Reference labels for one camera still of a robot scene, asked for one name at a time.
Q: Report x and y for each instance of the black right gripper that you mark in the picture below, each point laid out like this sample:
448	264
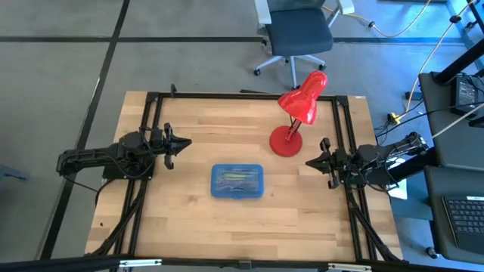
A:
338	162

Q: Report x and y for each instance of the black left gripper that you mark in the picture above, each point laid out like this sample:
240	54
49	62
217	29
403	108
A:
160	141

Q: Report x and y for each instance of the yellow highlighter pen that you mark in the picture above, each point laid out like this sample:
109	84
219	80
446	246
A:
234	176

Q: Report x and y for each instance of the blue plastic supply box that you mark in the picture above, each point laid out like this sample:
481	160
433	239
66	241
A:
253	189

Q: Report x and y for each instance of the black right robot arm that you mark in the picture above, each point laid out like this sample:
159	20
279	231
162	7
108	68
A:
378	153

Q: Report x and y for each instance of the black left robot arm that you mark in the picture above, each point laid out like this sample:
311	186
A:
90	156

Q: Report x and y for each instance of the red desk lamp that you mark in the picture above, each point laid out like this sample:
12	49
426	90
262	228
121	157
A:
300	104

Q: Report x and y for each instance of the yellow power plug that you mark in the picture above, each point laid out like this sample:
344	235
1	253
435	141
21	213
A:
395	118

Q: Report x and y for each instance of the dark blue office chair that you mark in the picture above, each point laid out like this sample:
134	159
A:
298	32

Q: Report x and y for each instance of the black side table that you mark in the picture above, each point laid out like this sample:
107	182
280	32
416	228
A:
446	113

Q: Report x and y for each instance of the black laptop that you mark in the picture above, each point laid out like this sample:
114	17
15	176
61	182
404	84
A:
467	219

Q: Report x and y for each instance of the black crossbar with silver brackets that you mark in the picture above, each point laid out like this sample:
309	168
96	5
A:
75	262

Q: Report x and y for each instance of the black power adapter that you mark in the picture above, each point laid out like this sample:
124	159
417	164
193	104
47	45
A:
465	94

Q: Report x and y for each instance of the black stand beam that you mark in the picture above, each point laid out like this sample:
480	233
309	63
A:
459	64

